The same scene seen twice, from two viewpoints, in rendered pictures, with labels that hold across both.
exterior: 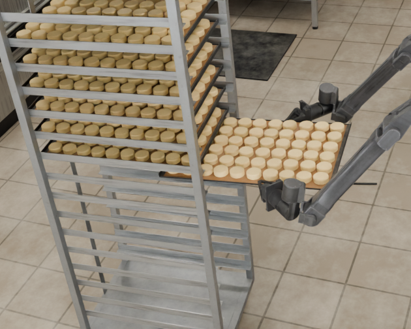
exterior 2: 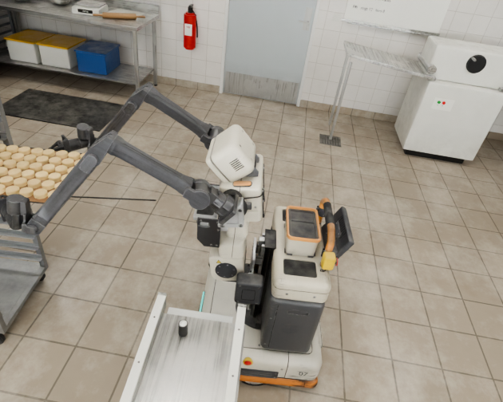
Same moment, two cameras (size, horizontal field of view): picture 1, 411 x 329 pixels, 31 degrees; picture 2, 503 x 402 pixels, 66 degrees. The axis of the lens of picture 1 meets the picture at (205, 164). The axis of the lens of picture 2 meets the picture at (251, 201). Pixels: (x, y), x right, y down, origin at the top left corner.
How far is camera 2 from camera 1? 94 cm
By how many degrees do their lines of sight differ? 19
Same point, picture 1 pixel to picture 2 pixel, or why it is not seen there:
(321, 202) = (40, 214)
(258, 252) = (62, 246)
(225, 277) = (23, 266)
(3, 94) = not seen: outside the picture
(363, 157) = (71, 179)
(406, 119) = (101, 147)
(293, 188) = (13, 202)
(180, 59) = not seen: outside the picture
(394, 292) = (152, 273)
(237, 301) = (27, 285)
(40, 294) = not seen: outside the picture
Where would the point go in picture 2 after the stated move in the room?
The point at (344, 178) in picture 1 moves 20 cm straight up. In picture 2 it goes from (57, 195) to (46, 146)
